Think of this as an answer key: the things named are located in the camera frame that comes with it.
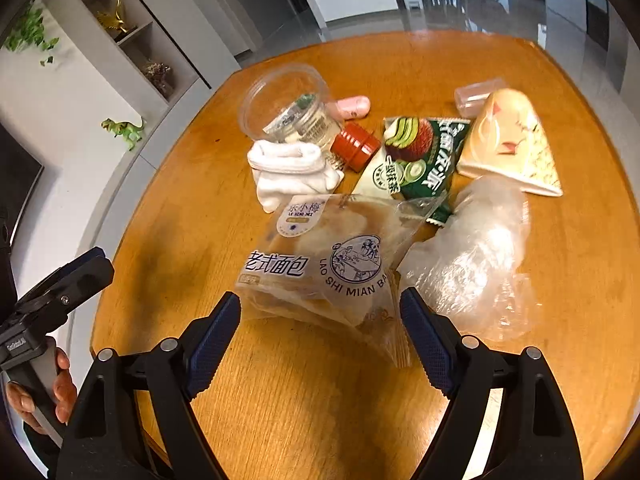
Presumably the person's left hand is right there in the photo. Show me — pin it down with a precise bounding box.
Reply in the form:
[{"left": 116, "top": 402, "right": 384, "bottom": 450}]
[{"left": 5, "top": 347, "right": 78, "bottom": 436}]

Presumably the small clear plastic cup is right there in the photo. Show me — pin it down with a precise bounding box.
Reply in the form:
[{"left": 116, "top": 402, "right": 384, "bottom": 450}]
[{"left": 454, "top": 77, "right": 508, "bottom": 118}]

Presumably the black television screen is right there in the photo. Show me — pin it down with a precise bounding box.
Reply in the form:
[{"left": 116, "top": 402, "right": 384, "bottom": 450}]
[{"left": 0, "top": 125, "right": 45, "bottom": 241}]

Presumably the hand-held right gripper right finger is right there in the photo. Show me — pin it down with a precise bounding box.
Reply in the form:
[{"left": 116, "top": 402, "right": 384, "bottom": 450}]
[{"left": 399, "top": 286, "right": 586, "bottom": 480}]

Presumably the dried flower vase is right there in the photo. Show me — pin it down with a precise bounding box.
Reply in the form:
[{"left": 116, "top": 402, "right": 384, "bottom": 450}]
[{"left": 140, "top": 60, "right": 176, "bottom": 98}]

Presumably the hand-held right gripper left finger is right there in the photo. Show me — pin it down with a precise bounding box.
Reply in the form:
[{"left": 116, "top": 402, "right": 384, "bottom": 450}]
[{"left": 55, "top": 291, "right": 243, "bottom": 480}]

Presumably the flattened beige paper cup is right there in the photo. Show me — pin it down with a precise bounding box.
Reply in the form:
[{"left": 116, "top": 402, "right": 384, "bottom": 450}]
[{"left": 456, "top": 88, "right": 564, "bottom": 198}]

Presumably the clear plastic tub with label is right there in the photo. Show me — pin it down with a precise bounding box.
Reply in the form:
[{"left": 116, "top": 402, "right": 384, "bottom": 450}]
[{"left": 237, "top": 63, "right": 346, "bottom": 148}]

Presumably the grey open shelf unit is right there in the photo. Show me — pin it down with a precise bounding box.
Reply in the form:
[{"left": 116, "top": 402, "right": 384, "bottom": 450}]
[{"left": 37, "top": 0, "right": 216, "bottom": 111}]

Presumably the green trailing plant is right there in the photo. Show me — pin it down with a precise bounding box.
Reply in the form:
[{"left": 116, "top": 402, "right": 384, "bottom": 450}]
[{"left": 2, "top": 2, "right": 61, "bottom": 66}]

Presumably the crumpled clear plastic bag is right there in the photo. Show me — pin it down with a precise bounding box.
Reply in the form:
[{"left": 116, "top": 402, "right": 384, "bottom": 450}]
[{"left": 397, "top": 175, "right": 546, "bottom": 343}]

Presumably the clear bread packet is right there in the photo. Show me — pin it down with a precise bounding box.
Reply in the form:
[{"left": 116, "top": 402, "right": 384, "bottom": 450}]
[{"left": 235, "top": 192, "right": 448, "bottom": 368}]

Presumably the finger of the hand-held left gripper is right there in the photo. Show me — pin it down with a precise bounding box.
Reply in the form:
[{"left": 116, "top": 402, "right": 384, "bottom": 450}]
[
  {"left": 55, "top": 246, "right": 107, "bottom": 273},
  {"left": 14, "top": 257, "right": 116, "bottom": 321}
]

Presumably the gold figurine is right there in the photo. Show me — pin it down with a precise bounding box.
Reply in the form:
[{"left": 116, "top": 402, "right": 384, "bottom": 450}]
[{"left": 96, "top": 0, "right": 138, "bottom": 38}]

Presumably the small pink plastic device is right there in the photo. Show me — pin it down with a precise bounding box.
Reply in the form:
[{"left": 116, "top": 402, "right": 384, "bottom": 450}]
[{"left": 326, "top": 95, "right": 372, "bottom": 122}]

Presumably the long white low cabinet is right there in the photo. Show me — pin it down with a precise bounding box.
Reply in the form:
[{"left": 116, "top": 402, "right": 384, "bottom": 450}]
[{"left": 10, "top": 80, "right": 211, "bottom": 361}]

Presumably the red ribbed bottle cap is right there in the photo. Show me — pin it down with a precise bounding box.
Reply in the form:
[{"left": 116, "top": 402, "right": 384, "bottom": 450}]
[{"left": 330, "top": 122, "right": 383, "bottom": 173}]

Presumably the green snack packet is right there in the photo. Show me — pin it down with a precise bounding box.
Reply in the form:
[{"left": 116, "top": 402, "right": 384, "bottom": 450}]
[{"left": 350, "top": 116, "right": 473, "bottom": 227}]

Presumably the white rolled sock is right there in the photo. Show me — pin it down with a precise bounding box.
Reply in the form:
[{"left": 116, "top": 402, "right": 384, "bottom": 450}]
[{"left": 246, "top": 140, "right": 346, "bottom": 213}]

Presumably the green toy dinosaur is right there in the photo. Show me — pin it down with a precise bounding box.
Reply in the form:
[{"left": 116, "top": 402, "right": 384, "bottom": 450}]
[{"left": 101, "top": 116, "right": 146, "bottom": 151}]

